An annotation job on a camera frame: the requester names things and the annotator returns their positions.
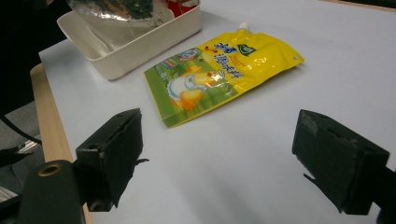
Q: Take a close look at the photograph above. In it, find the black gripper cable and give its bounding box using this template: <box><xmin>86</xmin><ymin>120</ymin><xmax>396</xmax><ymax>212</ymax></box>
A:
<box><xmin>0</xmin><ymin>114</ymin><xmax>43</xmax><ymax>147</ymax></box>

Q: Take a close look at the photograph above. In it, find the red seasoning packet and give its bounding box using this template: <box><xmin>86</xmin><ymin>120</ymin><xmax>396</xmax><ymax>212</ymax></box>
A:
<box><xmin>165</xmin><ymin>0</ymin><xmax>201</xmax><ymax>19</ymax></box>

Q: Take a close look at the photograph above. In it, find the yellow green spout pouch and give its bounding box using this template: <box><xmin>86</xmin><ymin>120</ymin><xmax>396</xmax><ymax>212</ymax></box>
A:
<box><xmin>143</xmin><ymin>21</ymin><xmax>305</xmax><ymax>130</ymax></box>

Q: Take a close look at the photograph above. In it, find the clear dried seaweed packet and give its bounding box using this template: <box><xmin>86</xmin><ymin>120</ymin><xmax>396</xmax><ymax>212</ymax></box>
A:
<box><xmin>65</xmin><ymin>0</ymin><xmax>176</xmax><ymax>53</ymax></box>

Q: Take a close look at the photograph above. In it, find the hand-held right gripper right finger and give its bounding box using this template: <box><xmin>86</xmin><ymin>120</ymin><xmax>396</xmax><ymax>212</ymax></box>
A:
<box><xmin>291</xmin><ymin>108</ymin><xmax>390</xmax><ymax>216</ymax></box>

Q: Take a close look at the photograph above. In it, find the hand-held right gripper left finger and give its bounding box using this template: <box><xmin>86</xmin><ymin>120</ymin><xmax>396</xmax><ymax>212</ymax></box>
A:
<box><xmin>75</xmin><ymin>107</ymin><xmax>149</xmax><ymax>213</ymax></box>

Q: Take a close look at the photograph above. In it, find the white plastic container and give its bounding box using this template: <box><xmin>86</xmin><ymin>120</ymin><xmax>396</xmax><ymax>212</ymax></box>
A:
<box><xmin>56</xmin><ymin>0</ymin><xmax>203</xmax><ymax>81</ymax></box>

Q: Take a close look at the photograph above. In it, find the pale blue table mat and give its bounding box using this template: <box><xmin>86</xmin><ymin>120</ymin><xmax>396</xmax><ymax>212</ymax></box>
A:
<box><xmin>38</xmin><ymin>0</ymin><xmax>396</xmax><ymax>224</ymax></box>

